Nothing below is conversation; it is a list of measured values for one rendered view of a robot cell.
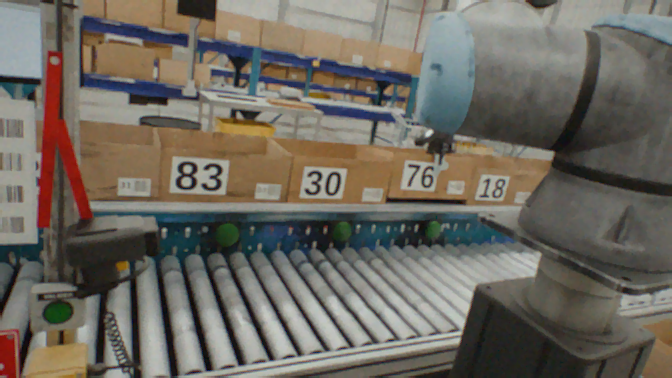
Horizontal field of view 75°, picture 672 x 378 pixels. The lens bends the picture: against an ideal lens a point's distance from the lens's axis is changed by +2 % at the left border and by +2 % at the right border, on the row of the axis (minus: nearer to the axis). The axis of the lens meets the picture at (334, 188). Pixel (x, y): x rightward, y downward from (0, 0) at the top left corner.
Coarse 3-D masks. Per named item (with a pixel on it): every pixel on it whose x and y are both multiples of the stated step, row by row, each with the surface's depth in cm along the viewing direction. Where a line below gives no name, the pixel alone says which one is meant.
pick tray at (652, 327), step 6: (648, 324) 113; (654, 324) 114; (660, 324) 116; (666, 324) 117; (654, 330) 115; (660, 330) 117; (666, 330) 119; (660, 336) 118; (666, 336) 120; (660, 342) 105; (666, 342) 121; (666, 348) 104
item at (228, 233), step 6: (222, 228) 128; (228, 228) 129; (234, 228) 130; (216, 234) 128; (222, 234) 129; (228, 234) 130; (234, 234) 131; (216, 240) 129; (222, 240) 130; (228, 240) 130; (234, 240) 131
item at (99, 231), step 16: (80, 224) 60; (96, 224) 61; (112, 224) 61; (128, 224) 62; (144, 224) 63; (64, 240) 58; (80, 240) 58; (96, 240) 59; (112, 240) 59; (128, 240) 60; (144, 240) 61; (64, 256) 58; (80, 256) 58; (96, 256) 59; (112, 256) 60; (128, 256) 61; (144, 256) 63; (80, 272) 61; (96, 272) 61; (112, 272) 62; (80, 288) 62; (96, 288) 62; (112, 288) 62
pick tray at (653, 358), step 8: (656, 352) 102; (664, 352) 101; (648, 360) 104; (656, 360) 102; (664, 360) 101; (648, 368) 104; (656, 368) 102; (664, 368) 101; (648, 376) 104; (656, 376) 102; (664, 376) 101
